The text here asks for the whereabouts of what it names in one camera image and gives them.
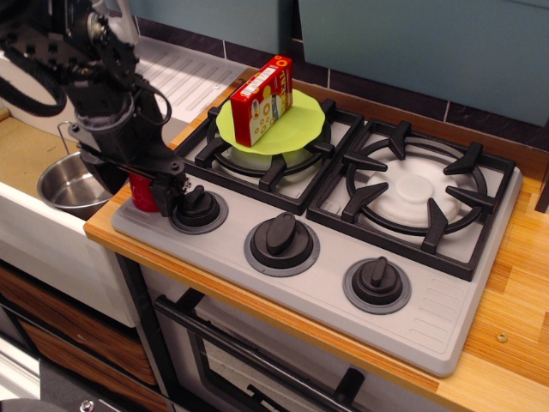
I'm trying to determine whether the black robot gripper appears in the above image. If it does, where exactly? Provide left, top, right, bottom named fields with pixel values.
left=67, top=88, right=190, bottom=217

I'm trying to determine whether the red toy bell pepper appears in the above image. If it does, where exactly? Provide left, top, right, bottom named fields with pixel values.
left=129, top=173, right=159, bottom=213

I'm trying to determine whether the red cereal box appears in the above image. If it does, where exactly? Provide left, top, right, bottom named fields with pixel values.
left=230, top=55, right=293, bottom=147

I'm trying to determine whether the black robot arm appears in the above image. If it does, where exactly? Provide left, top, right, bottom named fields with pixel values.
left=1, top=1, right=188, bottom=217

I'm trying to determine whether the stainless steel pot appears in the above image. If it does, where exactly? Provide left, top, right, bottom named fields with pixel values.
left=36, top=120, right=115, bottom=221

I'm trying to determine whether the lime green plate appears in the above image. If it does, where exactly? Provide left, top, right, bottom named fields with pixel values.
left=215, top=89, right=326, bottom=155

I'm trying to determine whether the black left stove knob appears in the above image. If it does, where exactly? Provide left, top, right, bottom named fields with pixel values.
left=170, top=185, right=229, bottom=235

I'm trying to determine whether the black stove knob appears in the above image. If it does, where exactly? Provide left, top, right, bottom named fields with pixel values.
left=170, top=185, right=229, bottom=235
left=244, top=212, right=320, bottom=277
left=343, top=257, right=412, bottom=315

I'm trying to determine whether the white left burner disc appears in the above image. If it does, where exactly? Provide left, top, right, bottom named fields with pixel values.
left=217, top=147, right=312, bottom=176

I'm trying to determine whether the white burner disc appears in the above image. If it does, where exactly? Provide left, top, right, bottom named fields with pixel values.
left=366, top=157, right=462, bottom=227
left=217, top=147, right=312, bottom=176

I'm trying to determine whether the black left burner grate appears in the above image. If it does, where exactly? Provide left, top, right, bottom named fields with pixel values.
left=175, top=99, right=365, bottom=215

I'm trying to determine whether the black burner grate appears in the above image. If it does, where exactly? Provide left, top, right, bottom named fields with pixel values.
left=307, top=120, right=522, bottom=281
left=175, top=99, right=365, bottom=215

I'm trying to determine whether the black middle stove knob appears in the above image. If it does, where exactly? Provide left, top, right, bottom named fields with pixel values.
left=244, top=212, right=320, bottom=277

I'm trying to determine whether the upper wooden drawer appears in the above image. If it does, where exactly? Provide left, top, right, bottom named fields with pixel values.
left=1, top=265, right=146, bottom=364

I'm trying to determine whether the wooden drawer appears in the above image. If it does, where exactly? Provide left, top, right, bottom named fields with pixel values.
left=1, top=265, right=146, bottom=364
left=21, top=320, right=170, bottom=412

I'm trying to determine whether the grey toy faucet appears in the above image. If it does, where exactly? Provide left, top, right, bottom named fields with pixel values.
left=92, top=0, right=139, bottom=45

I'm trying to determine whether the lower wooden drawer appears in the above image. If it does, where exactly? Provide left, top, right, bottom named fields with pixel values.
left=21, top=320, right=170, bottom=412

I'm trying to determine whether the grey toy stove top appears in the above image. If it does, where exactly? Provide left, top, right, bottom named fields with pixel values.
left=111, top=109, right=524, bottom=379

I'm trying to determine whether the black right stove knob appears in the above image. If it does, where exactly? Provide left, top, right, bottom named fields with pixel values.
left=343, top=257, right=412, bottom=315

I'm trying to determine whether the white right burner disc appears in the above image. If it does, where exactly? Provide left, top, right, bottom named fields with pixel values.
left=366, top=157, right=462, bottom=227

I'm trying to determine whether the black right burner grate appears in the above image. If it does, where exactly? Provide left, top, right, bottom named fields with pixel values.
left=307, top=120, right=522, bottom=281

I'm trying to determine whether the black braided cable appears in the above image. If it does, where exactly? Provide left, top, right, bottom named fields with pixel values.
left=0, top=46, right=69, bottom=118

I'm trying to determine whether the oven door with black handle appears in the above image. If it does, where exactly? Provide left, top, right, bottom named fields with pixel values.
left=154, top=289, right=440, bottom=411

